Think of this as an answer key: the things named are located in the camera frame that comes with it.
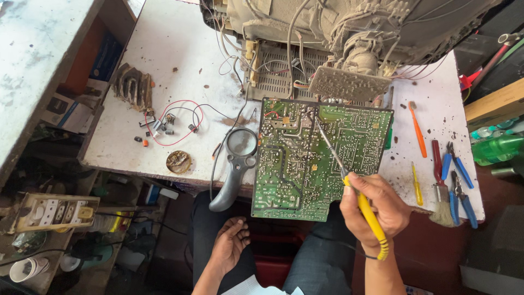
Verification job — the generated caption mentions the person's left hand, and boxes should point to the person's left hand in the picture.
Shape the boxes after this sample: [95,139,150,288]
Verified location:
[210,217,251,278]

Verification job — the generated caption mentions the yellow soldering iron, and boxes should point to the yellow soldering iron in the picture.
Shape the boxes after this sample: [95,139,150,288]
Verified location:
[314,116,390,261]

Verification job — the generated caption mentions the blue handled pliers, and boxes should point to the blue handled pliers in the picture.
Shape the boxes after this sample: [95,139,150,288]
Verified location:
[441,141,475,190]

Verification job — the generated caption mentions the scattered small electronic components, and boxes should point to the scattered small electronic components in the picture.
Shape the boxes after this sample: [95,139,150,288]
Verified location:
[133,107,200,148]

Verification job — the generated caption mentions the white paper sheet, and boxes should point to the white paper sheet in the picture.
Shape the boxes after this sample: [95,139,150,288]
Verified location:
[220,274,306,295]

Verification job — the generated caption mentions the green circuit board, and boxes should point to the green circuit board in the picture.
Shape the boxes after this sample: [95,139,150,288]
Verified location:
[251,97,395,223]

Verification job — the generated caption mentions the blue handled side cutters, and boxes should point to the blue handled side cutters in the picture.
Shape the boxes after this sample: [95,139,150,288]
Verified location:
[449,170,479,229]

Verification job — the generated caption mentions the white paper cup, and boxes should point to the white paper cup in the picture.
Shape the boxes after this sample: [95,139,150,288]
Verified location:
[8,257,51,284]

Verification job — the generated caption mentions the red wire loop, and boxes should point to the red wire loop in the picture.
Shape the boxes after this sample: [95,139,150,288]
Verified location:
[144,99,204,147]

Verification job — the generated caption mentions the small yellow screwdriver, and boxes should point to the small yellow screwdriver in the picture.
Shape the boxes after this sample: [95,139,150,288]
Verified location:
[410,161,424,207]

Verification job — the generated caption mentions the green plastic bottle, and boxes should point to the green plastic bottle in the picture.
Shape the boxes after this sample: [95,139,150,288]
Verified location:
[471,134,524,167]

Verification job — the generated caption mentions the black soldering iron cord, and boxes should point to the black soldering iron cord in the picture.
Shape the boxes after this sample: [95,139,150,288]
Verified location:
[323,240,378,260]

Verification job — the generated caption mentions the beige power socket board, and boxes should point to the beige power socket board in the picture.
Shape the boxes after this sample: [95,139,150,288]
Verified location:
[10,192,101,234]

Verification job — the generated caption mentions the wooden plank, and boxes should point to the wooden plank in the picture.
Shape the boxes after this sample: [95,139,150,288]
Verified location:
[463,78,524,124]

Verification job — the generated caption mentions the red handled paint brush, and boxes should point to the red handled paint brush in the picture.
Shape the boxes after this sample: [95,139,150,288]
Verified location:
[429,140,456,228]

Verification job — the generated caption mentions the grey box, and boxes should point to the grey box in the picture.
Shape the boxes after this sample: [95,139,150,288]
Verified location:
[459,204,524,295]

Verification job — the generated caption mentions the round soldering flux tin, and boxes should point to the round soldering flux tin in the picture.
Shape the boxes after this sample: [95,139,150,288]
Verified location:
[165,150,192,175]

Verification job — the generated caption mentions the dusty television tube chassis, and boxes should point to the dusty television tube chassis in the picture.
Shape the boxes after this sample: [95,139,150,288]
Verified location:
[199,0,505,103]

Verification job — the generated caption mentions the grey magnifying glass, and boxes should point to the grey magnifying glass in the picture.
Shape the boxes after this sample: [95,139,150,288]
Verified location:
[209,127,259,213]

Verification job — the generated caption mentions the cluttered wooden shelf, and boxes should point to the cluttered wooden shelf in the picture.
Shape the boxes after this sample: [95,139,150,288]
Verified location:
[39,0,138,137]

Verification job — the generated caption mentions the person's dark trousers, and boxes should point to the person's dark trousers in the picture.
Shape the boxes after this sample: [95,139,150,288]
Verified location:
[188,190,358,295]

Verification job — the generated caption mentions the red stool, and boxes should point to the red stool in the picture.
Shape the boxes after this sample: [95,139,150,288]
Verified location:
[249,229,307,288]

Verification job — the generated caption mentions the clear plastic bottle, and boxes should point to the clear plastic bottle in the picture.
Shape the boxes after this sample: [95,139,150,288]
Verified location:
[470,118,521,141]

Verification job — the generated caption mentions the dusty tube neck board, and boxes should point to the dusty tube neck board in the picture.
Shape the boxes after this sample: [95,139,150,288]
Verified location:
[307,66,392,102]

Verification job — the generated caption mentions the teal plastic container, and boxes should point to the teal plastic container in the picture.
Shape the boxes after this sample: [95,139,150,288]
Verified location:
[60,243,114,272]

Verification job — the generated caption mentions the orange toothbrush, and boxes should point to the orange toothbrush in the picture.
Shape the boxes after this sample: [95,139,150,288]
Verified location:
[408,101,428,159]

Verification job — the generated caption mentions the red plastic clip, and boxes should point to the red plastic clip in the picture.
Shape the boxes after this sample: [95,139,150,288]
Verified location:
[459,71,482,92]

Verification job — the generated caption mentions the person's right hand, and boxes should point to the person's right hand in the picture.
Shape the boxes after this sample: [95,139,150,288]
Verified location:
[339,172,412,250]

